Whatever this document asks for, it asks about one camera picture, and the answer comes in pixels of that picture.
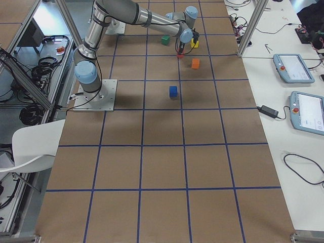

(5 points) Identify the near teach pendant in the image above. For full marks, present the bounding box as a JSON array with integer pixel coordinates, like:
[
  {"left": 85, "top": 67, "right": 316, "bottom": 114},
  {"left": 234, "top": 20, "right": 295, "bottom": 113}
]
[{"left": 289, "top": 91, "right": 323, "bottom": 135}]

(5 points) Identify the orange wooden block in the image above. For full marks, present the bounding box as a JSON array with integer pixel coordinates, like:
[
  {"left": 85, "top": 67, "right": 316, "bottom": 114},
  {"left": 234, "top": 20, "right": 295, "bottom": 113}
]
[{"left": 191, "top": 58, "right": 200, "bottom": 69}]

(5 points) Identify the green wooden block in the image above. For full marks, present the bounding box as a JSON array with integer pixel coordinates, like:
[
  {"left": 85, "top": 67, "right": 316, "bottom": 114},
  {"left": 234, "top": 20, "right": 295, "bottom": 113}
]
[{"left": 161, "top": 35, "right": 170, "bottom": 46}]

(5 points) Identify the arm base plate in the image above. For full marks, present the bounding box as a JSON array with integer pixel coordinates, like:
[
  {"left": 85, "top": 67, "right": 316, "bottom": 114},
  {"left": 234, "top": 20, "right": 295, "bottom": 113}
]
[{"left": 73, "top": 79, "right": 117, "bottom": 112}]

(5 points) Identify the black power adapter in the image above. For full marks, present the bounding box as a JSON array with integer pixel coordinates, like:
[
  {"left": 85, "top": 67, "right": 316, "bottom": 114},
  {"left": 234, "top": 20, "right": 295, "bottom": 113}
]
[{"left": 257, "top": 105, "right": 278, "bottom": 118}]

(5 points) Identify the far teach pendant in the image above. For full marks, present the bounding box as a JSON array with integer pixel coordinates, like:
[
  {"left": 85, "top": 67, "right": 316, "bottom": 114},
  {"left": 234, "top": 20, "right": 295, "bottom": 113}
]
[{"left": 273, "top": 54, "right": 315, "bottom": 84}]

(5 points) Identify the black cable loop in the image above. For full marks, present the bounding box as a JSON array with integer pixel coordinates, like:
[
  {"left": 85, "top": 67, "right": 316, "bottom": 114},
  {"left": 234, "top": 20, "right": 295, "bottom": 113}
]
[{"left": 282, "top": 153, "right": 324, "bottom": 189}]

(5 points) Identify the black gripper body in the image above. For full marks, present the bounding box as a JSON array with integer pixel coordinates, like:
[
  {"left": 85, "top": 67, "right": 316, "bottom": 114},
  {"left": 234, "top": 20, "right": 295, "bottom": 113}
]
[{"left": 178, "top": 28, "right": 199, "bottom": 55}]

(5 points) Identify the aluminium frame rail left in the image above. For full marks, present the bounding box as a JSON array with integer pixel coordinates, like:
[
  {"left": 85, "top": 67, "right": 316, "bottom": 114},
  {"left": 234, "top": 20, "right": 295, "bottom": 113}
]
[{"left": 1, "top": 48, "right": 53, "bottom": 110}]

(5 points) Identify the yellow wooden block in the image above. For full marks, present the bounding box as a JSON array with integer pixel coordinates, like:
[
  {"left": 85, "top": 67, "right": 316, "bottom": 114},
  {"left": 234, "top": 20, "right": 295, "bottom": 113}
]
[{"left": 190, "top": 38, "right": 199, "bottom": 49}]

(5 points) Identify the white plastic chair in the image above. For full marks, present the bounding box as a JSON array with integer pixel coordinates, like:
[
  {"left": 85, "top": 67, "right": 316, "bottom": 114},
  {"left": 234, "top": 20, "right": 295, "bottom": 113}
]
[{"left": 1, "top": 119, "right": 65, "bottom": 173}]

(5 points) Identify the blue wooden block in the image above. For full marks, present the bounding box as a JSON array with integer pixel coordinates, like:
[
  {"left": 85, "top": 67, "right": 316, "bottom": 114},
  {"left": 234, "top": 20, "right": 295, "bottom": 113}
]
[{"left": 169, "top": 86, "right": 178, "bottom": 98}]

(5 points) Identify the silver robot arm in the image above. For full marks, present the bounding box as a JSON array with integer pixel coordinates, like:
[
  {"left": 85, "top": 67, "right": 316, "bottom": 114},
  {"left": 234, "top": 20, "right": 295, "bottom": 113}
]
[{"left": 74, "top": 1, "right": 198, "bottom": 102}]

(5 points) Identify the aluminium frame post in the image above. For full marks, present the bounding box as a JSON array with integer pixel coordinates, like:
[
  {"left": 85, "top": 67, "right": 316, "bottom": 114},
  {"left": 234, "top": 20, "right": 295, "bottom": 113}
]
[{"left": 237, "top": 0, "right": 268, "bottom": 57}]

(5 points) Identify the teach pendant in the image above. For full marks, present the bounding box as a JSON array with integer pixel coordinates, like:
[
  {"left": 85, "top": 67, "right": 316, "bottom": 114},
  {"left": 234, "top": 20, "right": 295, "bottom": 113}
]
[
  {"left": 289, "top": 91, "right": 323, "bottom": 135},
  {"left": 273, "top": 54, "right": 315, "bottom": 84}
]

